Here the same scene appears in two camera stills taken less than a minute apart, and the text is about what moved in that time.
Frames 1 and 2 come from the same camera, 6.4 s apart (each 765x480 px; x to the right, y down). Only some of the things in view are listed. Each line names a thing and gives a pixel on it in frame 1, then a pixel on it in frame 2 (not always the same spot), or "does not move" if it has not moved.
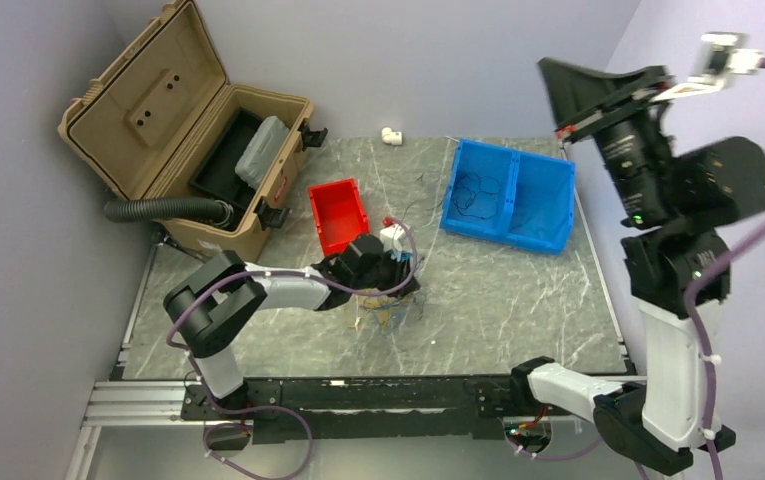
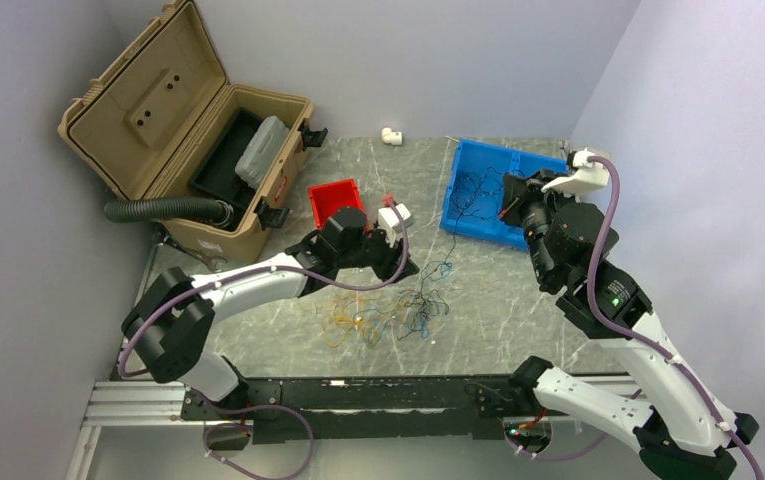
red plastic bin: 338,214 does not move
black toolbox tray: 215,174 does not move
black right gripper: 584,100 → 519,192
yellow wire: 376,303 → 351,310
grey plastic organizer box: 261,150 does not move
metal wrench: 161,239 does not move
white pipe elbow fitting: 391,137 does not move
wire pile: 403,223 → 475,193
